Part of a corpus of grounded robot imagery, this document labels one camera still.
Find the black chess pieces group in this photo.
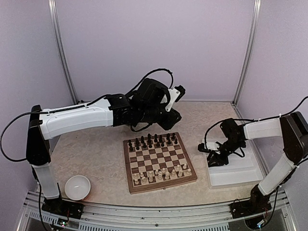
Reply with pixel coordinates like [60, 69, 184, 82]
[124, 133, 181, 153]

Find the white plastic tray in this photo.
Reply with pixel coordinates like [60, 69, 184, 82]
[204, 141, 264, 189]

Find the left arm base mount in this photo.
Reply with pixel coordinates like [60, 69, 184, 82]
[42, 200, 84, 219]

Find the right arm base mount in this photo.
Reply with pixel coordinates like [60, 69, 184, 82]
[229, 200, 272, 219]

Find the left aluminium frame post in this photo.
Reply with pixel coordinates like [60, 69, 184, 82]
[48, 0, 78, 104]

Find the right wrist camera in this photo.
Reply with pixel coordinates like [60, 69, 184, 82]
[197, 142, 220, 153]

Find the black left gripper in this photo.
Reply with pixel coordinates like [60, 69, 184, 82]
[139, 105, 182, 130]

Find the white bowl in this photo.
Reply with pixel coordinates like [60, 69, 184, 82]
[64, 175, 91, 201]

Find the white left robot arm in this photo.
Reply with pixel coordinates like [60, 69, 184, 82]
[9, 78, 185, 214]

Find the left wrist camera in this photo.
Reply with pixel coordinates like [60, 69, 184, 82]
[161, 85, 186, 112]

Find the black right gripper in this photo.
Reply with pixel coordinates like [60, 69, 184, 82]
[207, 138, 244, 167]

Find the wooden chess board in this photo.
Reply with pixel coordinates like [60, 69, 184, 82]
[123, 132, 197, 194]

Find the right aluminium frame post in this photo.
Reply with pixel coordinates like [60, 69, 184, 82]
[232, 0, 262, 107]

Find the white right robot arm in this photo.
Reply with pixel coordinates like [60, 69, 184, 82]
[207, 101, 308, 203]

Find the front aluminium rail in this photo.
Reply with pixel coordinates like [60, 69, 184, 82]
[14, 191, 298, 231]

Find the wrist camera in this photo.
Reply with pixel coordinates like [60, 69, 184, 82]
[197, 142, 220, 153]
[161, 85, 186, 112]

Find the aluminium frame post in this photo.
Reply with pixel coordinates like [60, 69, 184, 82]
[48, 0, 78, 104]
[232, 0, 262, 107]

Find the white chess bishop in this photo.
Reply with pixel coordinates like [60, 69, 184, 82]
[171, 169, 176, 177]

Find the back aluminium frame rail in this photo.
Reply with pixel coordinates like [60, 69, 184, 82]
[77, 99, 233, 105]

